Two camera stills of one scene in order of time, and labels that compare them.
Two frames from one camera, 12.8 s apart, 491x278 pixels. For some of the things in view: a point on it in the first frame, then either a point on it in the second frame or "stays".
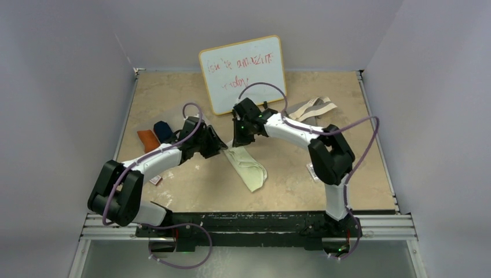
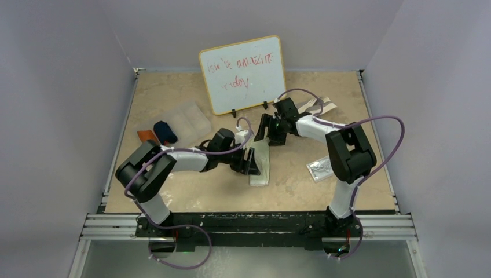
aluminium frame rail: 389,227 stays
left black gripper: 215,145 to 246,167
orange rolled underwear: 149,140 stays
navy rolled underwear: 162,131 stays
